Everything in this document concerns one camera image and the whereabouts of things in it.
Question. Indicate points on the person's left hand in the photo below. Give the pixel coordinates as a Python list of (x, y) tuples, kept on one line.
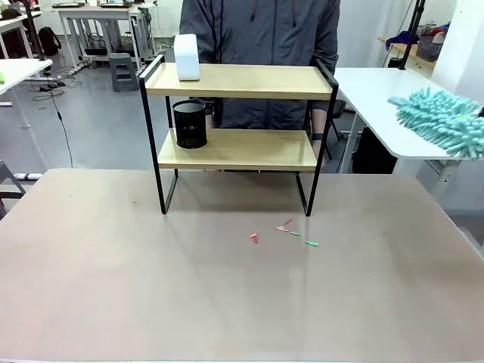
[(317, 148)]

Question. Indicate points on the teal microfiber duster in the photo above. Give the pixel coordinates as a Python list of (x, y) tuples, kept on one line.
[(438, 121)]

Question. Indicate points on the person's left forearm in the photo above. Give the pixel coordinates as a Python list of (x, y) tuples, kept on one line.
[(318, 123)]

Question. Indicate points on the black wristwatch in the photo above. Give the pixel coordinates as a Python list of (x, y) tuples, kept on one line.
[(317, 137)]

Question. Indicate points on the black chair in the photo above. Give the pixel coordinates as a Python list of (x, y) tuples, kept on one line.
[(337, 107)]

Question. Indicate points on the black bag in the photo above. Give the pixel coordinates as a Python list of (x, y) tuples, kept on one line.
[(372, 151)]

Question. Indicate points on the person in grey jacket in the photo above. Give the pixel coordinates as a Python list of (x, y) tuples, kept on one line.
[(264, 34)]

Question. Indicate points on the black mesh pen cup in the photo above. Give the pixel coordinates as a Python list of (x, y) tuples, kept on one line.
[(190, 128)]

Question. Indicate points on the blue cloth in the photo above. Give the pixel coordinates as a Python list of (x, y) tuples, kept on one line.
[(402, 38)]

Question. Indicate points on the black pole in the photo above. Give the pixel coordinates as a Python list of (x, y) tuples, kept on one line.
[(35, 30), (412, 34)]

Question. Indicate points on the grey mesh basket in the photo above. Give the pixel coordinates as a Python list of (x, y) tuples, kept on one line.
[(429, 49)]

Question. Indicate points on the white box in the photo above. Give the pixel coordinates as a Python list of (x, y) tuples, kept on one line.
[(187, 56)]

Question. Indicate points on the grey step stool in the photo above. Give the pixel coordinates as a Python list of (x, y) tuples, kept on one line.
[(123, 75)]

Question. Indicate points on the grey background desk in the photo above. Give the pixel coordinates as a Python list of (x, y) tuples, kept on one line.
[(94, 9)]

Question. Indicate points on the black power strip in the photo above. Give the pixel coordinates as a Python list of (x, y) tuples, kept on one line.
[(49, 87)]

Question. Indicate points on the black backpack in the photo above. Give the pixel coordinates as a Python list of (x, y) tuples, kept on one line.
[(49, 41)]

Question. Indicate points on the white table foot bar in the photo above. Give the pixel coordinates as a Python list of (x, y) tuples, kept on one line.
[(28, 175)]

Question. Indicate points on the small white table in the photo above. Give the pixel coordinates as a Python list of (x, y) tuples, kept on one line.
[(19, 70)]

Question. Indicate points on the white background desk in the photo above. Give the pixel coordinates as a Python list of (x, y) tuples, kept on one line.
[(15, 22)]

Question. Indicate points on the wooden shelf with black frame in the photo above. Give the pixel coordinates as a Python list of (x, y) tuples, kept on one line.
[(234, 81)]

